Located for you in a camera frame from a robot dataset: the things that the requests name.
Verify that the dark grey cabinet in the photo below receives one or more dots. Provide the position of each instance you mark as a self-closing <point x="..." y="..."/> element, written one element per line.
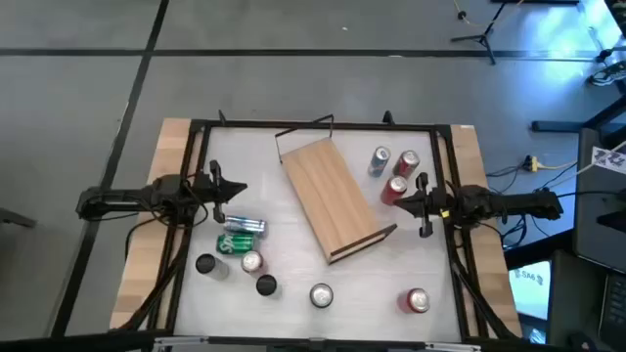
<point x="596" y="220"/>

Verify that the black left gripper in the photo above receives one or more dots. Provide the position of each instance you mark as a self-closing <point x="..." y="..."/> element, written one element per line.
<point x="210" y="190"/>

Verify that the grey furniture foot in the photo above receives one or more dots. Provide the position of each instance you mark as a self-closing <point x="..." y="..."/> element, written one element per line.
<point x="17" y="218"/>

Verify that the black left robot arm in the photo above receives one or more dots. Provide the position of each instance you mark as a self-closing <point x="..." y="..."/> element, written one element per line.
<point x="122" y="195"/>

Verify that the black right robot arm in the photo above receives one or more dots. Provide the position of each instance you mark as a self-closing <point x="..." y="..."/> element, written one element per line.
<point x="513" y="203"/>

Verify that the black stand foot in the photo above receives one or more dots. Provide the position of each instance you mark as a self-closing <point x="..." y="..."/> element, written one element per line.
<point x="552" y="126"/>

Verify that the red Star Wars cola can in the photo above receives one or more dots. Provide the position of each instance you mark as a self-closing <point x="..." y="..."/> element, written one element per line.
<point x="253" y="262"/>

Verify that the green Sprite can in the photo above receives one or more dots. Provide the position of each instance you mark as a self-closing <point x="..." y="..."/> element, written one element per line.
<point x="321" y="295"/>
<point x="236" y="243"/>

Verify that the white printed sticker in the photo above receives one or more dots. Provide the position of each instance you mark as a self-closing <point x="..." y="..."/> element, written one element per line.
<point x="609" y="159"/>

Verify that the blue silver Red Bull can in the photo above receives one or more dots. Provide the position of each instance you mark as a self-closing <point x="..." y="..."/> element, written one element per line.
<point x="379" y="161"/>
<point x="244" y="226"/>

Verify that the black metal table frame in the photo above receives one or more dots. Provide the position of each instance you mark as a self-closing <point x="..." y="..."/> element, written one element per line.
<point x="254" y="123"/>

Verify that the grey aluminium bar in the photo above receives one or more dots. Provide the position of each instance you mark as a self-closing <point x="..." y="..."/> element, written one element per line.
<point x="186" y="340"/>

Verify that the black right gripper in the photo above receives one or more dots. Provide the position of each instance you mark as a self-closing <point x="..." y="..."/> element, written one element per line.
<point x="433" y="203"/>

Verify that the black white sneaker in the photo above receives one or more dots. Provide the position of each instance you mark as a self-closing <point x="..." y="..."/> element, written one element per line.
<point x="609" y="73"/>

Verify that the yellow power strip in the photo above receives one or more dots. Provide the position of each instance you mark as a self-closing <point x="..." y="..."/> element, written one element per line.
<point x="532" y="164"/>

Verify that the black keyboard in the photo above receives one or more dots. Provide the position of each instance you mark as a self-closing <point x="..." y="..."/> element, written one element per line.
<point x="616" y="313"/>

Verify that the black tripod stand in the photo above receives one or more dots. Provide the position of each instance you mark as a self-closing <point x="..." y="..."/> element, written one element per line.
<point x="484" y="36"/>

